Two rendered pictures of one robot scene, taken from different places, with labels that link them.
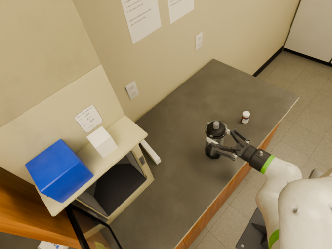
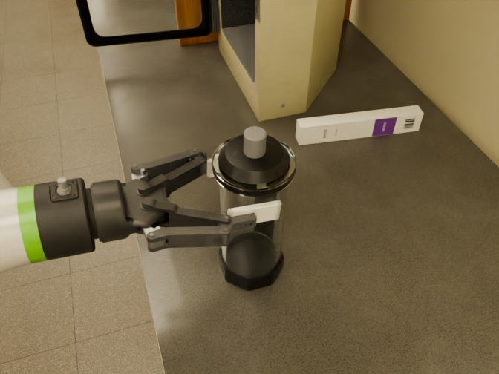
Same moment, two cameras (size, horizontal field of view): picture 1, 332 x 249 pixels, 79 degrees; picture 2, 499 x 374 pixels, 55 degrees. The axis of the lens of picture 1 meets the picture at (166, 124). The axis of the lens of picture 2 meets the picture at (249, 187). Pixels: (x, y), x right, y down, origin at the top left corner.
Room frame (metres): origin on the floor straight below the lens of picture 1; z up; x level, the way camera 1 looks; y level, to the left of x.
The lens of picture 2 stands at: (0.67, -0.67, 1.58)
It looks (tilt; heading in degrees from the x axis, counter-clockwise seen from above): 45 degrees down; 107
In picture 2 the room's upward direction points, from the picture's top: straight up
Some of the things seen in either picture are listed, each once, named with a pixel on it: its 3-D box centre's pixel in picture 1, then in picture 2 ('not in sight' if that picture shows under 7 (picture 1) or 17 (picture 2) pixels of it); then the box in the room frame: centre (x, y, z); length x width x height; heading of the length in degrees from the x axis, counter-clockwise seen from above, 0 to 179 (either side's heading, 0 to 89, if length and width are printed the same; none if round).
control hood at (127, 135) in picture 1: (100, 165); not in sight; (0.31, 0.22, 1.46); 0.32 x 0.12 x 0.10; 125
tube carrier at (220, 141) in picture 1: (215, 140); (252, 215); (0.54, -0.24, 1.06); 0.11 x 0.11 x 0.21
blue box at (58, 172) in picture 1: (61, 170); not in sight; (0.27, 0.29, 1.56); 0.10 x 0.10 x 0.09; 35
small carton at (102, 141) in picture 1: (102, 142); not in sight; (0.34, 0.18, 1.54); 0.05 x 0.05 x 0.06; 32
